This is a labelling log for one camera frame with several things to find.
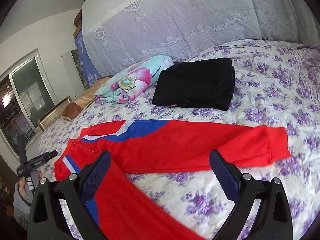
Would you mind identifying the blue floral cloth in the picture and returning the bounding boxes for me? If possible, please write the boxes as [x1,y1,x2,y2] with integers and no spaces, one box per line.
[74,31,102,87]

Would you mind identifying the grey knit left sleeve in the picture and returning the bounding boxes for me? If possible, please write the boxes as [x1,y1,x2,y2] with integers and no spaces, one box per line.
[13,183,31,230]

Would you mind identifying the floral folded quilt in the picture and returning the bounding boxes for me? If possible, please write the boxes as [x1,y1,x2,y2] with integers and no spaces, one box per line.
[95,55,174,103]

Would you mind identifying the brown satin pillow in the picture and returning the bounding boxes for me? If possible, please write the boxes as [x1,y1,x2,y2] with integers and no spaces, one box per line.
[61,76,112,121]

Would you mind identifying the red track pants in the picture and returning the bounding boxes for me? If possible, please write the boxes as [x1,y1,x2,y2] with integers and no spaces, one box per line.
[54,120,290,239]

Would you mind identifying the black folded garment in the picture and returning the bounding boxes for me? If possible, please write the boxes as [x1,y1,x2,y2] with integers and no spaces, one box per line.
[152,58,235,111]

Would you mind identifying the person's left hand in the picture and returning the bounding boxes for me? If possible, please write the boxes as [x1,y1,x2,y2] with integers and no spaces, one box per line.
[18,170,42,204]

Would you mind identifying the window with white frame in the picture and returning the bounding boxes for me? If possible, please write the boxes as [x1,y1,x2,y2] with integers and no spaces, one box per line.
[1,49,57,157]

